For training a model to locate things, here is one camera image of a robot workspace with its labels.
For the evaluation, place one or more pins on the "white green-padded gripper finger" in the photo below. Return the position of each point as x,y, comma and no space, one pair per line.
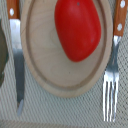
3,54

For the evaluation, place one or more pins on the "red tomato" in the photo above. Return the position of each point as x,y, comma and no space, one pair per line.
78,27

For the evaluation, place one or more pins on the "beige round plate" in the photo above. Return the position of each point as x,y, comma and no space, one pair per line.
45,57

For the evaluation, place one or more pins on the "knife with wooden handle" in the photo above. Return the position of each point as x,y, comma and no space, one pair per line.
14,21

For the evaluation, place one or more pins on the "fork with wooden handle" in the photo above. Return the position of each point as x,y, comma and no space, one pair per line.
111,74

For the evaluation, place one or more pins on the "white woven placemat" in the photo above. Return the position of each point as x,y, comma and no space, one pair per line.
42,109

